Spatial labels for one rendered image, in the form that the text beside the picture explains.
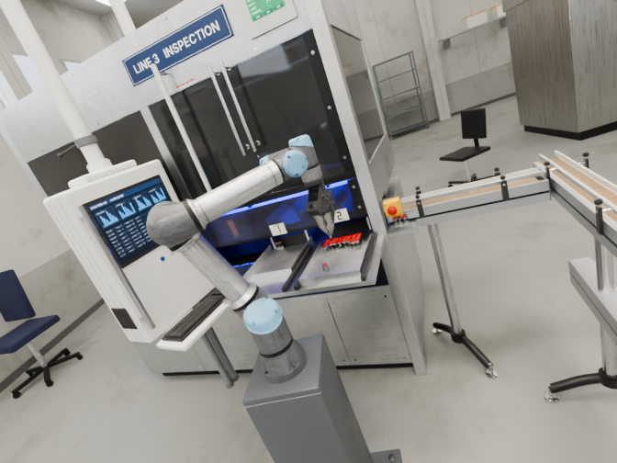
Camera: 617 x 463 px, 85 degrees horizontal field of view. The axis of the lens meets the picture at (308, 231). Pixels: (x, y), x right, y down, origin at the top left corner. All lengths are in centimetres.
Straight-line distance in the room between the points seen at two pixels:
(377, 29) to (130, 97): 943
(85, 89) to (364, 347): 203
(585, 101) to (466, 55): 607
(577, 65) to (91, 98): 514
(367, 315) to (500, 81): 1025
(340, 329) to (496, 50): 1035
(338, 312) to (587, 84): 458
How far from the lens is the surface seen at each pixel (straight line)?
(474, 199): 170
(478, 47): 1146
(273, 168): 98
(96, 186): 169
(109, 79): 208
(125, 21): 235
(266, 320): 105
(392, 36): 1097
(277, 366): 113
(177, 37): 181
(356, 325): 196
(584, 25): 563
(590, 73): 569
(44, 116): 248
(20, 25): 191
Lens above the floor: 152
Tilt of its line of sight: 19 degrees down
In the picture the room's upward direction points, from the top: 20 degrees counter-clockwise
